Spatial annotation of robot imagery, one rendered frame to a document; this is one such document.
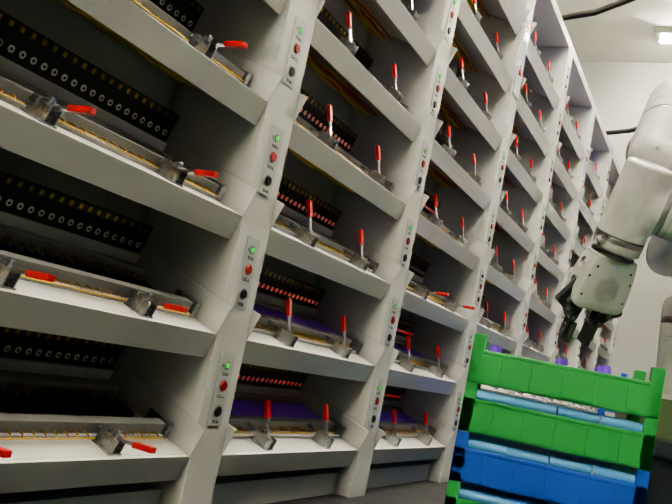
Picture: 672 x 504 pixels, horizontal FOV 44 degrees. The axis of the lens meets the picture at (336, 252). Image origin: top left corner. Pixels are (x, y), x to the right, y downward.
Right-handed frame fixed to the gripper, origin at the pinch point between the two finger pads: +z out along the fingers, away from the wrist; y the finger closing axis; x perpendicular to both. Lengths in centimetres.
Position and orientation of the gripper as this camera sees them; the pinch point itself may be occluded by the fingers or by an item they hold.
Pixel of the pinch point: (577, 331)
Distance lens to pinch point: 153.3
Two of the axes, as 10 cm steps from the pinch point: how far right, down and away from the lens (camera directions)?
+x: -2.0, -3.6, 9.1
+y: 9.3, 2.3, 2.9
